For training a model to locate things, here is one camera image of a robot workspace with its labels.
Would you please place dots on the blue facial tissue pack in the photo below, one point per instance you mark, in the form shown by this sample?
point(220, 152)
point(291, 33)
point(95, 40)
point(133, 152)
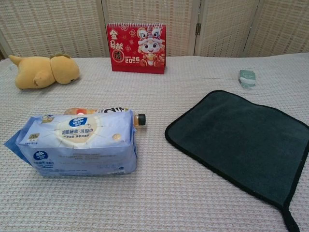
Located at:
point(79, 145)

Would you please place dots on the beige woven folding screen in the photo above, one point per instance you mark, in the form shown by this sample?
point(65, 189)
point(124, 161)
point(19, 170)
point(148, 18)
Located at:
point(60, 26)

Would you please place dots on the pale waffle-weave table cloth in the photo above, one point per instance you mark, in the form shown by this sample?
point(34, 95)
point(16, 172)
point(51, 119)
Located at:
point(154, 193)

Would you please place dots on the dark green yellow cloth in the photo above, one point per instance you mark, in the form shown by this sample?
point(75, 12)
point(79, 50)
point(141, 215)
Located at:
point(239, 135)

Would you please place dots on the small green tissue packet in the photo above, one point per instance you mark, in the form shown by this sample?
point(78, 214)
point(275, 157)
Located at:
point(247, 77)

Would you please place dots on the drink bottle with black cap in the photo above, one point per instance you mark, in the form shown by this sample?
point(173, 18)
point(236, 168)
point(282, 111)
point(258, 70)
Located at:
point(141, 120)

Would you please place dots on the red 2026 desk calendar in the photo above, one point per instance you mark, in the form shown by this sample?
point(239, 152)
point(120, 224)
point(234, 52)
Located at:
point(138, 48)

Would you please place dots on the yellow plush bear toy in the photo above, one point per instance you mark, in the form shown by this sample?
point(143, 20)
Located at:
point(43, 71)

